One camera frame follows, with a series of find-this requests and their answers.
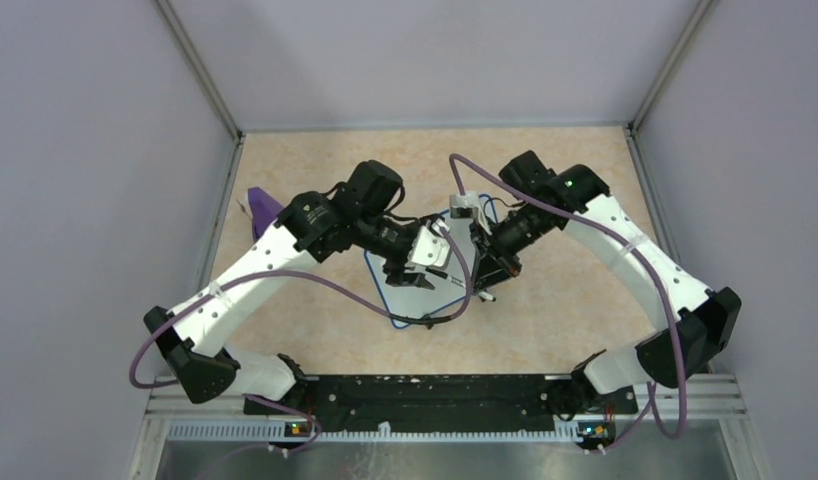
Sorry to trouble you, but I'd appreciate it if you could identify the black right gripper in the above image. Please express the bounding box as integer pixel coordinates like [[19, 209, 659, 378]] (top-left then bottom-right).
[[468, 205, 555, 293]]

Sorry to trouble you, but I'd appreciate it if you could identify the white slotted cable duct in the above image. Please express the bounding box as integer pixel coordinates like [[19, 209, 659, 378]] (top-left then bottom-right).
[[167, 420, 582, 443]]

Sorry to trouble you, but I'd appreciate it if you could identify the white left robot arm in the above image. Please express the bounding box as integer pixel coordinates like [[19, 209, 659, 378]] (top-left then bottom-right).
[[144, 160, 450, 414]]

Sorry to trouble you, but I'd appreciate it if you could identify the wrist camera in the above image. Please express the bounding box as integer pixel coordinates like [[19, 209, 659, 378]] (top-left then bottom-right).
[[448, 191, 487, 229], [407, 219, 451, 269]]

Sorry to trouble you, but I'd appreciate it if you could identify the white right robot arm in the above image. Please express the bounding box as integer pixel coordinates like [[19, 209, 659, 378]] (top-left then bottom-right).
[[471, 150, 741, 412]]

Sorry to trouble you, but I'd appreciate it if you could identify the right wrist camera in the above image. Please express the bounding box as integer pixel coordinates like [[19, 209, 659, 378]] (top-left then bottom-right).
[[448, 191, 487, 229]]

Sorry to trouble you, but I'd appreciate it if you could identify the aluminium frame rail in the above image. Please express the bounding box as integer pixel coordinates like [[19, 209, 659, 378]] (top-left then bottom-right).
[[145, 373, 771, 479]]

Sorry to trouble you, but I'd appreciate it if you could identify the white black marker pen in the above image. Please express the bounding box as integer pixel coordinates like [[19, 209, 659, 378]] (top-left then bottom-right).
[[424, 267, 497, 302]]

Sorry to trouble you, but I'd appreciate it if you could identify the blue framed whiteboard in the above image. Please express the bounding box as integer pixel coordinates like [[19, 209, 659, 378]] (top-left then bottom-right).
[[363, 209, 475, 329]]

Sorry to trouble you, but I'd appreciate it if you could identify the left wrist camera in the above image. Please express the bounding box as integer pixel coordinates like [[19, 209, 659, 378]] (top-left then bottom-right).
[[407, 219, 451, 269]]

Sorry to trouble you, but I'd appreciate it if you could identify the purple whiteboard eraser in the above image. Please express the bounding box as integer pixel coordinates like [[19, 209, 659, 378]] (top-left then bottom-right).
[[245, 187, 284, 242]]

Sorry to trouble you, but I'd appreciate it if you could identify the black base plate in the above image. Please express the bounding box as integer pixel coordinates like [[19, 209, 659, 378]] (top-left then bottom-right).
[[280, 374, 639, 433]]

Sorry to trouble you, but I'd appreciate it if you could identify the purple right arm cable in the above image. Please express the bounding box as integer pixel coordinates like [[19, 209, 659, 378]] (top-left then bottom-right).
[[447, 153, 690, 456]]

